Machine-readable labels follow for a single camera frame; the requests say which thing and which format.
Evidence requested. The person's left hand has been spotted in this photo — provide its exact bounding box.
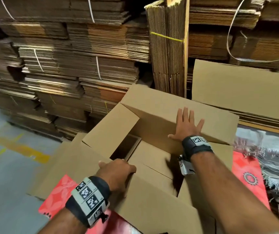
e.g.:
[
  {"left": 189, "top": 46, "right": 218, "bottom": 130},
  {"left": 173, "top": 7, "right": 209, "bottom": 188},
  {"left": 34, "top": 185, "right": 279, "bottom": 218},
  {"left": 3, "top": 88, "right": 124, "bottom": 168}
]
[{"left": 95, "top": 158, "right": 138, "bottom": 193}]

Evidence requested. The person's right hand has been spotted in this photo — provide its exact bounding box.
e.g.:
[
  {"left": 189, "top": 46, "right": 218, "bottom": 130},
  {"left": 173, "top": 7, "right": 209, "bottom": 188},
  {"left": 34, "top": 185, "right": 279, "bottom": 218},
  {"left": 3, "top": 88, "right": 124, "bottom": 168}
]
[{"left": 167, "top": 107, "right": 206, "bottom": 143}]

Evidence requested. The large cardboard box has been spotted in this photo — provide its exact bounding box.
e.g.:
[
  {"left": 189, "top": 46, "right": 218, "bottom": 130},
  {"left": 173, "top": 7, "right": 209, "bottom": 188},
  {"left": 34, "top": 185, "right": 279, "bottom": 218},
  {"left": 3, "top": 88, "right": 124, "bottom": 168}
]
[
  {"left": 30, "top": 84, "right": 241, "bottom": 234},
  {"left": 191, "top": 59, "right": 279, "bottom": 132}
]

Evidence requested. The yellow-tied cardboard bundle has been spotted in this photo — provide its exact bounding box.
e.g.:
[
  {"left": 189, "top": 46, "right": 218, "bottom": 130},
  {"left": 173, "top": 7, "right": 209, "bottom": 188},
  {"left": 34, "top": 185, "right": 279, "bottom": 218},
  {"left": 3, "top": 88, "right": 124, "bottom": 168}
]
[{"left": 144, "top": 0, "right": 190, "bottom": 98}]

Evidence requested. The wall of cardboard stacks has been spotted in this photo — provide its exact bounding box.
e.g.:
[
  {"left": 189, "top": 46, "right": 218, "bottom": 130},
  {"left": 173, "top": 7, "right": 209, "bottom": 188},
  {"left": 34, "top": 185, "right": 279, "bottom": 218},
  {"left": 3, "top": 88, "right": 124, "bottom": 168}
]
[{"left": 0, "top": 0, "right": 279, "bottom": 142}]

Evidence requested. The person's left forearm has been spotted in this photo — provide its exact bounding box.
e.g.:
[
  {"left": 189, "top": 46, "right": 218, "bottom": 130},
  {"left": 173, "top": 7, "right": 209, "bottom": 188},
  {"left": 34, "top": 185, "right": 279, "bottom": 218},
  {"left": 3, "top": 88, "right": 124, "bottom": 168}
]
[{"left": 37, "top": 207, "right": 89, "bottom": 234}]

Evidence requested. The person's right forearm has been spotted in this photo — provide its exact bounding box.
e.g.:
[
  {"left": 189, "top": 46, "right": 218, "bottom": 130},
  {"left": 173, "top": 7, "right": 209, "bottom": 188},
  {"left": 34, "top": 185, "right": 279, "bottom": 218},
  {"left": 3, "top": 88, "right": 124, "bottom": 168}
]
[{"left": 190, "top": 152, "right": 279, "bottom": 234}]

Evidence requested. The red patterned table cloth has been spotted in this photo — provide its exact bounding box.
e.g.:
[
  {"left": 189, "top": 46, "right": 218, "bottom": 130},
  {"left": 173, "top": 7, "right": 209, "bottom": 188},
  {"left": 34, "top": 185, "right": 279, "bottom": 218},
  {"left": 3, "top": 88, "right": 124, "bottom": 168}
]
[{"left": 37, "top": 150, "right": 272, "bottom": 234}]

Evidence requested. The white woven sack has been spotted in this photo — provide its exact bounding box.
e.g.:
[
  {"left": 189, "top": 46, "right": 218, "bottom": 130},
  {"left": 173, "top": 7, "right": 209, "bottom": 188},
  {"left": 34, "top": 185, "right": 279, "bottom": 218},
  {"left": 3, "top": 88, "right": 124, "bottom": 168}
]
[{"left": 232, "top": 126, "right": 279, "bottom": 191}]

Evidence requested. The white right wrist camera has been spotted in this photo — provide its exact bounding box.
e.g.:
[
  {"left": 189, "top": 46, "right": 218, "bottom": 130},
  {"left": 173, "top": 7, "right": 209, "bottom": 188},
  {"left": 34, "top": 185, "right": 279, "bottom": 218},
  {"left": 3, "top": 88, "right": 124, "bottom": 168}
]
[{"left": 178, "top": 154, "right": 197, "bottom": 176}]

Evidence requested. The black left wrist strap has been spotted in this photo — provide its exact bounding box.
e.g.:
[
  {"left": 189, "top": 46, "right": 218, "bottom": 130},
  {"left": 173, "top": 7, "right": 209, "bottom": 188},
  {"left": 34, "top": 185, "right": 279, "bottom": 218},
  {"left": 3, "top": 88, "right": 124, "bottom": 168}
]
[{"left": 64, "top": 175, "right": 112, "bottom": 228}]

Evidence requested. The white plastic strap loop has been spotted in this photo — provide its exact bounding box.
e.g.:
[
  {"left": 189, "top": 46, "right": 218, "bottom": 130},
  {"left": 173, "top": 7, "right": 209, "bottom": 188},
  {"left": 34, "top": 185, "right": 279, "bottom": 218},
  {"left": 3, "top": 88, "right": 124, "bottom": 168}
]
[{"left": 226, "top": 0, "right": 279, "bottom": 64}]

